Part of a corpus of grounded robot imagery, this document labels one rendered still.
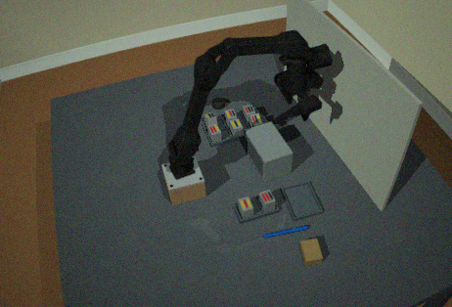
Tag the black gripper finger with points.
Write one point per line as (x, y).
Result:
(287, 95)
(304, 116)

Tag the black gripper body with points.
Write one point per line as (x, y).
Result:
(297, 86)

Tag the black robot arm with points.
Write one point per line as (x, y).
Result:
(297, 56)

